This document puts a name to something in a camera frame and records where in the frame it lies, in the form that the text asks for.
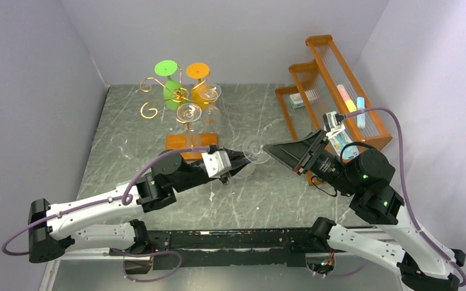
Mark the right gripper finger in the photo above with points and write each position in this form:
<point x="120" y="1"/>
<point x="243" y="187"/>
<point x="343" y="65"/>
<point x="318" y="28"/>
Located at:
<point x="311" y="142"/>
<point x="290" y="154"/>

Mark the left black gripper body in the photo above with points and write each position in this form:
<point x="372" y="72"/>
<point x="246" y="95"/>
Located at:
<point x="224" y="178"/>

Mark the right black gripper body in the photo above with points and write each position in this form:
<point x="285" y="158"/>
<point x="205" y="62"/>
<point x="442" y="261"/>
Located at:
<point x="309" y="154"/>

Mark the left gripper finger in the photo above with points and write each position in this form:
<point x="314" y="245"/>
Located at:
<point x="243" y="171"/>
<point x="236" y="156"/>

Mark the green plastic wine glass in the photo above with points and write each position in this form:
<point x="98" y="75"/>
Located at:
<point x="167" y="68"/>

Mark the orange plastic wine glass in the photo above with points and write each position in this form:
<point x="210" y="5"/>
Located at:
<point x="200" y="72"/>

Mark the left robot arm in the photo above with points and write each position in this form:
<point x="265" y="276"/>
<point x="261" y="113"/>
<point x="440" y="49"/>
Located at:
<point x="56" y="229"/>

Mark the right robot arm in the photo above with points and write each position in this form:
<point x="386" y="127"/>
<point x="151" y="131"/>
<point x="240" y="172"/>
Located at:
<point x="421" y="262"/>

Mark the orange wooden shelf rack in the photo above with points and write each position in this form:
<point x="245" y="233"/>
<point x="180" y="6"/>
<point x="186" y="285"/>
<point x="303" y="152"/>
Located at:
<point x="316" y="81"/>

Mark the small white box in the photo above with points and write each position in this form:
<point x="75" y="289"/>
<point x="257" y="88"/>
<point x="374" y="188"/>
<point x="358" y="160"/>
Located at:
<point x="296" y="101"/>

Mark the pink yellow highlighter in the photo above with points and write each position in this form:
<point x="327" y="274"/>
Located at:
<point x="349" y="103"/>

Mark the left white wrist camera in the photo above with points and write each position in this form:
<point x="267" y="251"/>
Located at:
<point x="211" y="163"/>

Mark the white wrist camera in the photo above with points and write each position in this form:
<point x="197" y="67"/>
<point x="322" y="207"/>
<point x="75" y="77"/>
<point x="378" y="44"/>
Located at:
<point x="333" y="124"/>
<point x="211" y="163"/>

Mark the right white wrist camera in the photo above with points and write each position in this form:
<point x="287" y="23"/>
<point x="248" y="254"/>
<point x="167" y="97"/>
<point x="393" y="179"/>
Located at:
<point x="333" y="124"/>

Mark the gold wire glass rack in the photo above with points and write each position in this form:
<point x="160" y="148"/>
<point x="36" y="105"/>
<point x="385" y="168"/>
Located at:
<point x="186" y="93"/>

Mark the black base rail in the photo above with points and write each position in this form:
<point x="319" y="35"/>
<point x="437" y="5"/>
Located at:
<point x="241" y="247"/>

